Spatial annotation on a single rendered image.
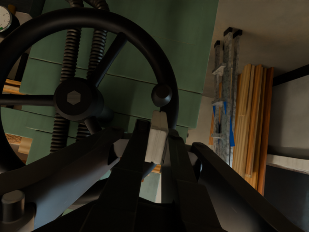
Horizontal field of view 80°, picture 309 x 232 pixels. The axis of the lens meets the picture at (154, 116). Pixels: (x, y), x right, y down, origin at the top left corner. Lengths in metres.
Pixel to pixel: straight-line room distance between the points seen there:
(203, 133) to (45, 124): 2.87
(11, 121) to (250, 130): 1.70
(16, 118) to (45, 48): 0.18
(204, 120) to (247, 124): 1.38
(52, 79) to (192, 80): 0.34
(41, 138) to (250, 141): 1.67
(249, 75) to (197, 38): 1.45
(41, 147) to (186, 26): 0.43
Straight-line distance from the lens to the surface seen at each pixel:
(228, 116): 1.31
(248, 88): 1.90
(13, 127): 0.55
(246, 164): 1.86
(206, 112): 3.18
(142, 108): 0.45
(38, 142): 0.40
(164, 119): 0.18
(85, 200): 0.28
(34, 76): 0.54
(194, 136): 3.09
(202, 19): 0.56
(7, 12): 0.56
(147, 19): 0.54
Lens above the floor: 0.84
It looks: 7 degrees down
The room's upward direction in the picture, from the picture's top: 168 degrees counter-clockwise
